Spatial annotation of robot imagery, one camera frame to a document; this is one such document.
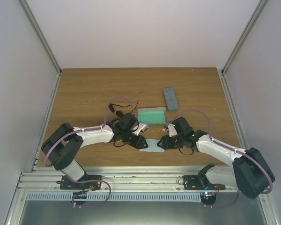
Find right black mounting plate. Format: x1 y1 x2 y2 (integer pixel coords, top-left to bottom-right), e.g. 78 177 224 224
182 175 226 191

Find aluminium frame post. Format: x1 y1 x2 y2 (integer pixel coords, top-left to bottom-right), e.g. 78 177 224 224
221 0 268 76
18 0 62 76

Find blue green glasses case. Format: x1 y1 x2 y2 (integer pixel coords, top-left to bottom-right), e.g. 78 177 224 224
163 87 179 111

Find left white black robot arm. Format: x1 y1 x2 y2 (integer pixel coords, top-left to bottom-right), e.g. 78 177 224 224
41 113 148 189

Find left aluminium frame post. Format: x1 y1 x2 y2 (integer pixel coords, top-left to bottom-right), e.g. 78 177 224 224
18 0 62 76

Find grey glasses case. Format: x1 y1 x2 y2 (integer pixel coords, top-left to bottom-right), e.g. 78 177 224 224
137 107 166 125

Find right aluminium frame post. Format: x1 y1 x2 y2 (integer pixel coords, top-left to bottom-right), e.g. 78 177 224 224
221 0 268 76

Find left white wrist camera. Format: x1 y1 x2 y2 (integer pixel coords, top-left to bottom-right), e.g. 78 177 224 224
133 123 148 135

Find blue cleaning cloth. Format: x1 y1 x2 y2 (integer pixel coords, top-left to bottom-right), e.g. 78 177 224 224
140 139 164 153

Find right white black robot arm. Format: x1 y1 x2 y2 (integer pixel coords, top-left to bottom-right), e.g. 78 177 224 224
157 117 275 199

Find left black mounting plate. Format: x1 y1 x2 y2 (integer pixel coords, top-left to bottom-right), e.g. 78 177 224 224
56 174 102 191

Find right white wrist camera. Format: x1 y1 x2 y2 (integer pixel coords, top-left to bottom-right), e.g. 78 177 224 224
163 124 177 137

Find black mounting plate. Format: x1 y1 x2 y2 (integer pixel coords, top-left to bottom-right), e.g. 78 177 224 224
56 174 102 191
182 175 226 191

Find dark lens sunglasses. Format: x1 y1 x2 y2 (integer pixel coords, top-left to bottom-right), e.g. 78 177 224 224
107 100 140 118

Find slotted grey cable duct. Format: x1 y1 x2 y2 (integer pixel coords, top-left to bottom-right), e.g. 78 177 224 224
26 191 201 203

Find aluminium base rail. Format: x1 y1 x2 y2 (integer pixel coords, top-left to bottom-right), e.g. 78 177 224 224
16 165 270 193

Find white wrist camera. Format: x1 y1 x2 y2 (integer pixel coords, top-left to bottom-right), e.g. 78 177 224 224
133 123 148 135
163 124 177 137

